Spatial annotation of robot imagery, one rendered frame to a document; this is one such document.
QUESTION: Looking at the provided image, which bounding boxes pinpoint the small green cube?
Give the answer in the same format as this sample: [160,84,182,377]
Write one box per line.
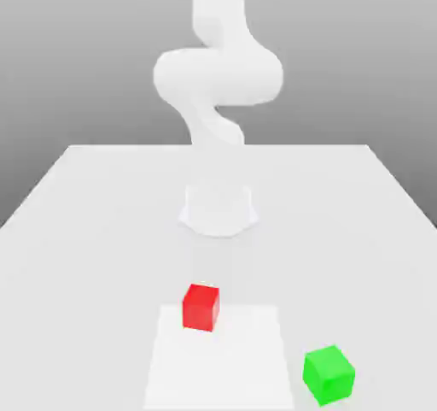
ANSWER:
[301,344,357,408]

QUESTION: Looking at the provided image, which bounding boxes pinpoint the small red cube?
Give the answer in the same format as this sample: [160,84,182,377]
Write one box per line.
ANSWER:
[181,283,220,333]

